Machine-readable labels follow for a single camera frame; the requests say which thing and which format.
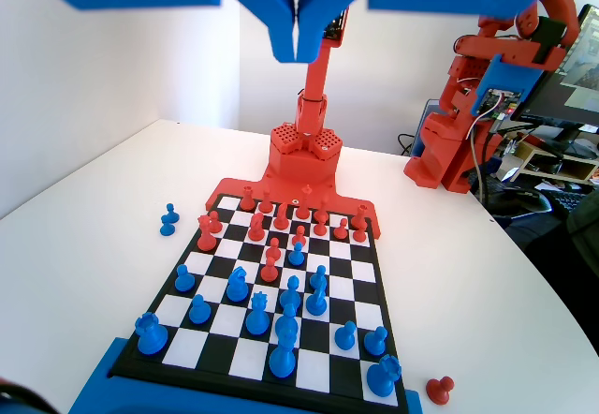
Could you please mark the red robot arm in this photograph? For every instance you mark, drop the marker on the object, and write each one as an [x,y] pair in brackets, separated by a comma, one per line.
[304,161]

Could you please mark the blue bishop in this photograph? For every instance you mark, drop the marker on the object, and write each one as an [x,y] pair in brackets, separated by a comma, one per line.
[286,318]

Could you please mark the grey blue box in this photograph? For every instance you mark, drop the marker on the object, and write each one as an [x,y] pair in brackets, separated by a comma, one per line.
[428,107]

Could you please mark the dark clothed person body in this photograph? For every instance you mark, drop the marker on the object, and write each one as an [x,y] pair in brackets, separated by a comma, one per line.
[585,231]

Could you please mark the black keyboard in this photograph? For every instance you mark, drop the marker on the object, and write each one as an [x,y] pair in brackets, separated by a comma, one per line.
[568,203]

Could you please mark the black camera circuit board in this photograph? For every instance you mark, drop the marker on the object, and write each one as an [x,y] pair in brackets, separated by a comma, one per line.
[337,25]

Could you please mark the wooden monitor riser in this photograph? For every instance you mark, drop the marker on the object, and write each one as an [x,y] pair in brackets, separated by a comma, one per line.
[585,170]

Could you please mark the red king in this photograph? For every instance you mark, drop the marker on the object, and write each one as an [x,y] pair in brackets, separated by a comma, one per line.
[304,210]

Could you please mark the red leader arm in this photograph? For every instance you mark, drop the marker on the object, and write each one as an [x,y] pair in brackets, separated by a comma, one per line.
[440,152]

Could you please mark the red queen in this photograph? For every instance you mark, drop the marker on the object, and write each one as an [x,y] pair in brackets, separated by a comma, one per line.
[206,241]

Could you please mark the black computer monitor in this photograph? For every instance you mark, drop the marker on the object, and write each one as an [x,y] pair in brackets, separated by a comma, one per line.
[561,100]

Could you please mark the blue controller board holder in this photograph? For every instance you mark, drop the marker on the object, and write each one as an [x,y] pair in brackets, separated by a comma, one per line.
[505,74]

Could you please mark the red knight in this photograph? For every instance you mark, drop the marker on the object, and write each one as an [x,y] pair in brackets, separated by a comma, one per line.
[281,219]
[256,232]

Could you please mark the red rook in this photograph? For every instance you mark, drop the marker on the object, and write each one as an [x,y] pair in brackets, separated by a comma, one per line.
[248,202]
[361,217]

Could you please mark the black and white chessboard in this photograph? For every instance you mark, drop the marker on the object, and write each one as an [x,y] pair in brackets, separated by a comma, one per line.
[348,287]

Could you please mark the blue knight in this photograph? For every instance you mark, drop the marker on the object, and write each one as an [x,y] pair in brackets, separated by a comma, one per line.
[237,287]
[316,305]

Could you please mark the blue base plate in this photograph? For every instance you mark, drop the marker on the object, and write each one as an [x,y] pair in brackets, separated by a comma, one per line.
[98,386]

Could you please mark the blue queen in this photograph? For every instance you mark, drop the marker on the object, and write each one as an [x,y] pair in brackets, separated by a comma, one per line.
[257,320]

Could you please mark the blue rook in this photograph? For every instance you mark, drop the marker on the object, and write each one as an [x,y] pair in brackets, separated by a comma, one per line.
[384,379]
[150,336]

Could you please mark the blue king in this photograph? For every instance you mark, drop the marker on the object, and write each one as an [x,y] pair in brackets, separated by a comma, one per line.
[282,362]

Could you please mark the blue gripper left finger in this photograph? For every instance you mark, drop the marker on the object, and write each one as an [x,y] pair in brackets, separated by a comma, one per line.
[276,11]

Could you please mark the red base plate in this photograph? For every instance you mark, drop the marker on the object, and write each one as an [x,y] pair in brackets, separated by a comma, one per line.
[234,185]

